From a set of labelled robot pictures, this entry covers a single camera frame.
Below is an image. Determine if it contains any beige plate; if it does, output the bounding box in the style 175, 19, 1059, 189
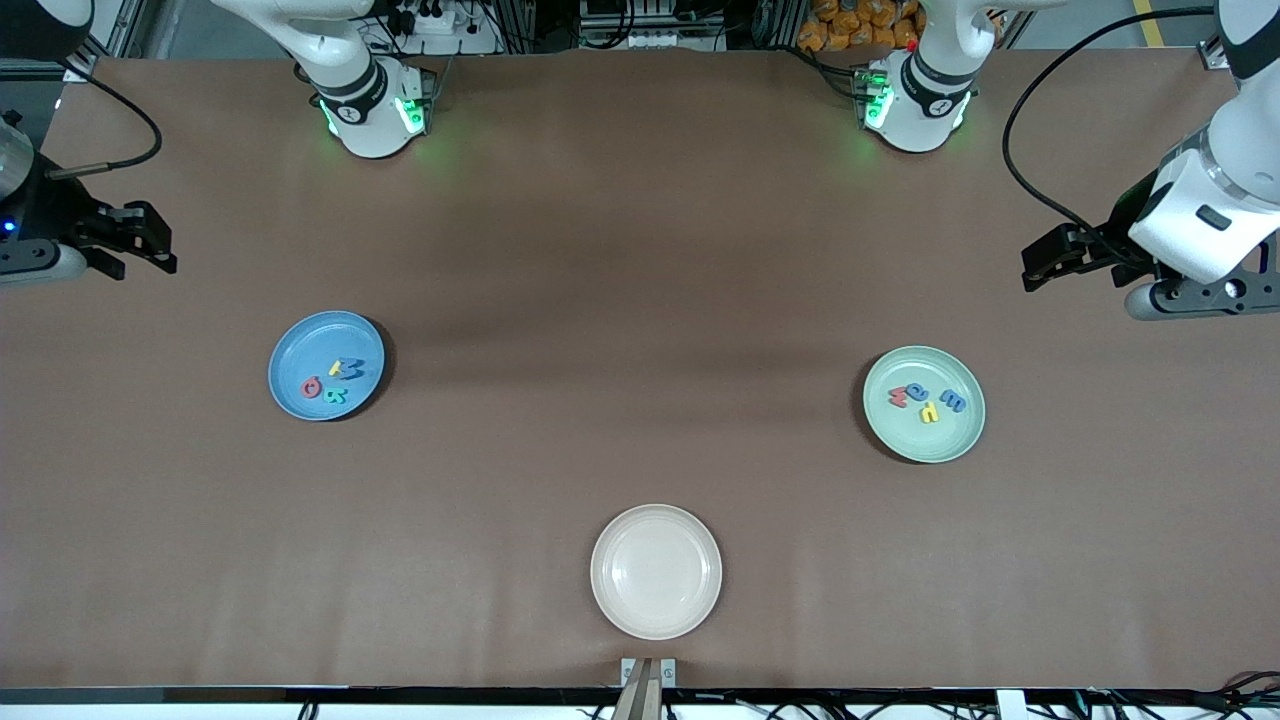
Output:
590, 503, 723, 641

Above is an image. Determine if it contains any blue plate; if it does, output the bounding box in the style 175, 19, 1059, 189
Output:
268, 310, 386, 422

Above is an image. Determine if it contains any green plate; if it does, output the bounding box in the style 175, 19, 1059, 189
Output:
863, 345, 987, 464

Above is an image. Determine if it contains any beige mounting bar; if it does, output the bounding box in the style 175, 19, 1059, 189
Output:
612, 658, 663, 720

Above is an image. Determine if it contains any bag of orange items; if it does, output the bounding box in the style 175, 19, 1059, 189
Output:
797, 0, 926, 53

